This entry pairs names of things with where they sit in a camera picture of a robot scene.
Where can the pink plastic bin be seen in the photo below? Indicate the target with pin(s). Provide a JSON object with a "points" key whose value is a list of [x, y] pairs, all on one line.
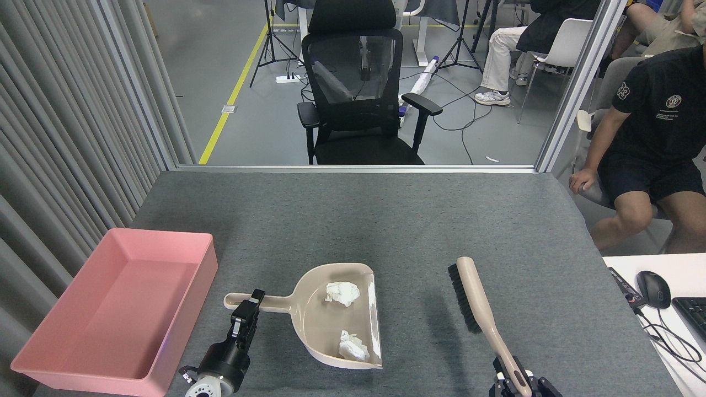
{"points": [[121, 309]]}

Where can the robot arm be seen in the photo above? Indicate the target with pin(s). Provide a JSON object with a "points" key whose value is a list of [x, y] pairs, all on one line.
{"points": [[207, 389]]}

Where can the grey upholstered chair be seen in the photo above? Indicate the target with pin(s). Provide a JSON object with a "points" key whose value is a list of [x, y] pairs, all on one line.
{"points": [[618, 82]]}

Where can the black box with red button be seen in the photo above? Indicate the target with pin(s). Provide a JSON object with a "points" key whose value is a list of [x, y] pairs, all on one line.
{"points": [[626, 286]]}

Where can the white roll with blue ends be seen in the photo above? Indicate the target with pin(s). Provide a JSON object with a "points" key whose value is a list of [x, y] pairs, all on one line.
{"points": [[424, 80]]}

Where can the white power strip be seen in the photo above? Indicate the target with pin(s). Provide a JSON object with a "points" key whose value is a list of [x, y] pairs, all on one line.
{"points": [[288, 79]]}

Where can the silver frame post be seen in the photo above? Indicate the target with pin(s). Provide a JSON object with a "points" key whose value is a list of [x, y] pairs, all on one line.
{"points": [[573, 94], [138, 82]]}

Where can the black mesh office chair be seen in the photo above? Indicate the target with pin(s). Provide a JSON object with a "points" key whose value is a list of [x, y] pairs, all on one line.
{"points": [[358, 149]]}

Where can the white plastic chair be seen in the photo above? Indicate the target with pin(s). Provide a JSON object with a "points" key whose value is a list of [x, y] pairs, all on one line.
{"points": [[568, 44]]}

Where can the silver table rail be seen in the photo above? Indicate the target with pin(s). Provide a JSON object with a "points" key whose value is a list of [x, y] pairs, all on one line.
{"points": [[353, 168]]}

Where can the grey pleated curtain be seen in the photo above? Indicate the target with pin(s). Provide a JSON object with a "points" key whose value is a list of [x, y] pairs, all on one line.
{"points": [[55, 110]]}

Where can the person's right hand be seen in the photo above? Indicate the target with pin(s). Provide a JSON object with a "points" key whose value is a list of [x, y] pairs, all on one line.
{"points": [[582, 181]]}

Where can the dark grey desk cloth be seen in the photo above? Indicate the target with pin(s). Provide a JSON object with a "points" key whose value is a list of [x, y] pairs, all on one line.
{"points": [[441, 11]]}

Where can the beige hand brush black bristles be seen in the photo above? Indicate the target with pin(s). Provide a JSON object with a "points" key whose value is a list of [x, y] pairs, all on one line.
{"points": [[474, 292]]}

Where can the floor socket plate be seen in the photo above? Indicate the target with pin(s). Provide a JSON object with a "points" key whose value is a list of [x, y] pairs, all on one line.
{"points": [[228, 108]]}

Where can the white paper ball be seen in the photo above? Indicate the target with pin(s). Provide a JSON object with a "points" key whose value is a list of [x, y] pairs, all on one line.
{"points": [[342, 294], [353, 347]]}

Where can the white side desk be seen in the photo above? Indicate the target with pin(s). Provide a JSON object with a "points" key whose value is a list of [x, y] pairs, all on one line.
{"points": [[678, 270]]}

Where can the black tripod stand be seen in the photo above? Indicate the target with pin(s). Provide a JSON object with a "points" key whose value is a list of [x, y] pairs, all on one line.
{"points": [[270, 27], [464, 16]]}

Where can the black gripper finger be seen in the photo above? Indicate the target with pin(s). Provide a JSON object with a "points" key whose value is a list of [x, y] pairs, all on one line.
{"points": [[503, 386], [543, 389]]}

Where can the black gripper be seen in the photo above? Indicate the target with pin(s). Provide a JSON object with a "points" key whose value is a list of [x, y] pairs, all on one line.
{"points": [[226, 361]]}

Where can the black keyboard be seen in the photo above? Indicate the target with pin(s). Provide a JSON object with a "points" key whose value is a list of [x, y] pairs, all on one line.
{"points": [[692, 317]]}

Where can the person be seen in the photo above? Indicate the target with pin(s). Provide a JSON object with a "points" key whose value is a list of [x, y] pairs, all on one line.
{"points": [[499, 55], [662, 121], [662, 33]]}

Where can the black computer mouse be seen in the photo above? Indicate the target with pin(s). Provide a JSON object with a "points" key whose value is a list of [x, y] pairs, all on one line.
{"points": [[653, 289]]}

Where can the beige plastic dustpan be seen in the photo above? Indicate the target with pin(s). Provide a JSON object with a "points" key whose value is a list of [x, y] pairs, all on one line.
{"points": [[320, 331]]}

